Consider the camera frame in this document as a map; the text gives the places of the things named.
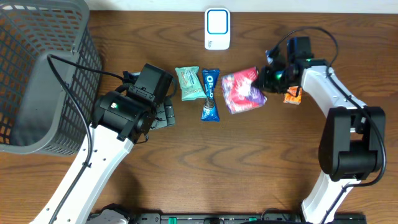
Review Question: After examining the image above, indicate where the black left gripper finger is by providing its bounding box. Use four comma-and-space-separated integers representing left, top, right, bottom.
151, 103, 170, 129
164, 97, 176, 126

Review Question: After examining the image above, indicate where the red purple tissue pack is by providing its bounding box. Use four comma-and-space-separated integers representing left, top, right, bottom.
221, 67, 267, 114

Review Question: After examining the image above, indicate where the small orange tissue packet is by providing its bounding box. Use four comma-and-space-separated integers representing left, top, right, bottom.
284, 86, 302, 105

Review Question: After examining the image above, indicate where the mint green snack pack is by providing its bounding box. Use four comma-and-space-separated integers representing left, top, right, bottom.
175, 66, 206, 101

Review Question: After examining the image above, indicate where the blue Oreo cookie pack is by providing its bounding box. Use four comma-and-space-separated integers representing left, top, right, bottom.
201, 69, 220, 122

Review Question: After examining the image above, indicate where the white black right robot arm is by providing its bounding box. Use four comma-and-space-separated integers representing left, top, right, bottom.
252, 59, 386, 223

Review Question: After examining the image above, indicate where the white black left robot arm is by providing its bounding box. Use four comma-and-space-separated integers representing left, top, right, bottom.
33, 83, 175, 223

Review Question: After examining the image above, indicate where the white barcode scanner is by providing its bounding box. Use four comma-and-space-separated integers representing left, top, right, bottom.
204, 7, 231, 50

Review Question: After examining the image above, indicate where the grey plastic shopping basket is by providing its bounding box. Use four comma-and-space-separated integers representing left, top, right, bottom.
1, 0, 102, 156

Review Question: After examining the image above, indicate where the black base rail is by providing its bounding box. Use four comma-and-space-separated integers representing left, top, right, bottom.
86, 203, 368, 224

